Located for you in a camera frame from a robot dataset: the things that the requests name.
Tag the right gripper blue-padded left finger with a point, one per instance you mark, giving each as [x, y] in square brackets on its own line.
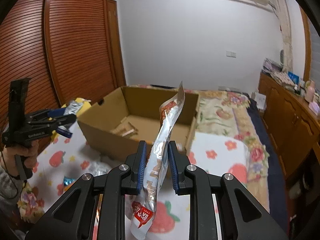
[73, 215]

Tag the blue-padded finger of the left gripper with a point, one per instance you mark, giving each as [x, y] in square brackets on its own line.
[41, 126]
[45, 114]

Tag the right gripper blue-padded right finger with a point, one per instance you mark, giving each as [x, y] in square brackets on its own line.
[219, 201]

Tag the silver foil snack pouch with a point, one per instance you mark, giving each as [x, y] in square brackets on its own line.
[66, 117]

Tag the sesame bar clear packet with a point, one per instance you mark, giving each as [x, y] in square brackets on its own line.
[125, 129]

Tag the person's left hand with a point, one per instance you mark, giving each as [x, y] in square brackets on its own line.
[9, 154]

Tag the yellow pikachu plush toy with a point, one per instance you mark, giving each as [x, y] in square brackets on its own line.
[77, 105]

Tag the blue foil candy packet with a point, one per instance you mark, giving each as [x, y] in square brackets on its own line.
[68, 181]

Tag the brown cardboard box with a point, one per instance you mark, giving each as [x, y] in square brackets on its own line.
[138, 105]

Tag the white strawberry flower blanket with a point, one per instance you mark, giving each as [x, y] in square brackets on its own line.
[94, 207]

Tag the brown louvered wooden wardrobe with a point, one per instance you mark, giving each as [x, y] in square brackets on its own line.
[67, 48]

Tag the floral beige bed quilt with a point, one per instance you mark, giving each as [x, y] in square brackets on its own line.
[216, 132]

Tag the wooden sideboard cabinet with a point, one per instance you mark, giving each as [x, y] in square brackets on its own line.
[292, 127]

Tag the pink thermos bottle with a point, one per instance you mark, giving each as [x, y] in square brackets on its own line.
[310, 91]

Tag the beige patterned curtain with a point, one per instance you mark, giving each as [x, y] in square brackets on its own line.
[285, 25]

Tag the white wall socket plate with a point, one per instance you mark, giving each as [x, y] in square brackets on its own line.
[231, 54]

